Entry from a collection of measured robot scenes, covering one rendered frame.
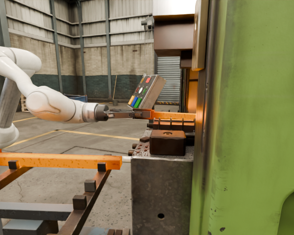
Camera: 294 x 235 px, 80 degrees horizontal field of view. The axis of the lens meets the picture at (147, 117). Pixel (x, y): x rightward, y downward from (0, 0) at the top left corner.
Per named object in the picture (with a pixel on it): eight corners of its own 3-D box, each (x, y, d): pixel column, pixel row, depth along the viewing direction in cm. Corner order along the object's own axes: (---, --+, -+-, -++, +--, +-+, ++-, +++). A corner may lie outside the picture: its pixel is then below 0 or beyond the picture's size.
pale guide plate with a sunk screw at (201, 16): (195, 68, 39) (200, -19, 35) (191, 71, 47) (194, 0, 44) (206, 68, 38) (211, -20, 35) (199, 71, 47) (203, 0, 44)
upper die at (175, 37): (153, 49, 64) (153, 21, 62) (157, 57, 83) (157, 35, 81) (279, 46, 58) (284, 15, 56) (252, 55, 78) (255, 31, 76)
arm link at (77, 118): (90, 125, 85) (76, 122, 72) (60, 124, 87) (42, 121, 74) (92, 103, 86) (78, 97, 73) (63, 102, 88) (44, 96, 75)
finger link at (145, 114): (134, 110, 77) (134, 110, 76) (150, 110, 76) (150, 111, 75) (134, 117, 77) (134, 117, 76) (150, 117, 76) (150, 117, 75)
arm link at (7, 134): (-28, 144, 122) (6, 135, 142) (-12, 158, 119) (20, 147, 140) (-3, 40, 96) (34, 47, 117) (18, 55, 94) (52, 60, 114)
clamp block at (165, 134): (149, 154, 59) (149, 136, 58) (151, 145, 67) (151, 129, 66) (185, 156, 58) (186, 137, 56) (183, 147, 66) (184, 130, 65)
